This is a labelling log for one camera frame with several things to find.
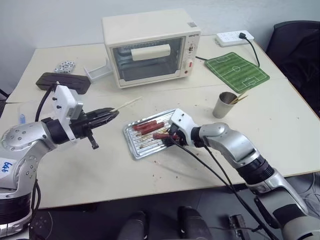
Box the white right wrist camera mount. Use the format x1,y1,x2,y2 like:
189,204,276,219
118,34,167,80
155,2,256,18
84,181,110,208
167,108,201,147

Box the pile of white dice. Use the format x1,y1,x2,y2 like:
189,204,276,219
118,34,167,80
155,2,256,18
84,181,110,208
53,59,76,74

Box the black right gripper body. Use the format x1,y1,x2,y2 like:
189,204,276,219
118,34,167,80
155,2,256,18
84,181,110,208
168,124,188,147

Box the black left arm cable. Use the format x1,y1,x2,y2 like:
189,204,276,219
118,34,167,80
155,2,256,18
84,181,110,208
34,80,61,123

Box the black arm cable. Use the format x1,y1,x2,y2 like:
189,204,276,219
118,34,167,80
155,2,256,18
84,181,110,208
202,144,237,192
173,140,277,240
34,80,61,123

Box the dark rounded shape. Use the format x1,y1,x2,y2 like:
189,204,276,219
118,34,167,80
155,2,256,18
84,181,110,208
119,209,150,240
176,205,211,240

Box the black plug with cable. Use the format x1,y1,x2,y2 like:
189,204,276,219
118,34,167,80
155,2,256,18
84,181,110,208
238,31,261,67

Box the white power strip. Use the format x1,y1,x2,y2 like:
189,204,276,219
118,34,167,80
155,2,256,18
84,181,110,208
215,29,256,48

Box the cream toaster oven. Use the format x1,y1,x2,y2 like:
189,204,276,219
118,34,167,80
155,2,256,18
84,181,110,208
101,8,202,89

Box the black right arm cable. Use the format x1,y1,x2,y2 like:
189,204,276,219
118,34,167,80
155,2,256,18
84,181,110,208
202,144,237,192
173,140,277,240

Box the black office chair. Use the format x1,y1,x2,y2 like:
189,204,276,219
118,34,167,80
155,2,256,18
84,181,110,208
265,20,320,114

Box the silver metal cup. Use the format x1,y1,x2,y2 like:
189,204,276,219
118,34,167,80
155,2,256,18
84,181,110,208
212,91,238,119

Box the green soccer field mat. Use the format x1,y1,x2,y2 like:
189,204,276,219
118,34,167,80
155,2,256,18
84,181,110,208
204,51,271,92

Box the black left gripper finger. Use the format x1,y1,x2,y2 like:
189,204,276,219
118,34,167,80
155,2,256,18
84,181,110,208
89,112,120,127
86,106,121,119

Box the white plastic rack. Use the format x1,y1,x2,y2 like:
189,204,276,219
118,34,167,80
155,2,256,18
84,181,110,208
83,56,113,84

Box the black metal floor bracket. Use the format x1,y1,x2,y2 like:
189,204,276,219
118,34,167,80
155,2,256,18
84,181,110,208
228,213,248,231

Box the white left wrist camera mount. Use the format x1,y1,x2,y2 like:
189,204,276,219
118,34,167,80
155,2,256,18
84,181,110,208
51,84,85,145

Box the wooden skewer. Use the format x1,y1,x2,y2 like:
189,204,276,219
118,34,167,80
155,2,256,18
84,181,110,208
230,94,247,105
110,96,144,113
231,92,249,104

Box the silver metal baking tray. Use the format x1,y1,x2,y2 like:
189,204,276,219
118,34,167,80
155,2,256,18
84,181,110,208
122,108,181,161

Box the dark brown rectangular block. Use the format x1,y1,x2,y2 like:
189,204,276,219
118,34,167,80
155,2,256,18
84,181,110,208
35,72,91,95

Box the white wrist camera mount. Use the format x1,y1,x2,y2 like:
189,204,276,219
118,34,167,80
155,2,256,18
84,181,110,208
167,108,201,147
51,84,85,145

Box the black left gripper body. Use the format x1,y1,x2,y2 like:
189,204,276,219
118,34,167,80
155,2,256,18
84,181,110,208
70,111,100,150

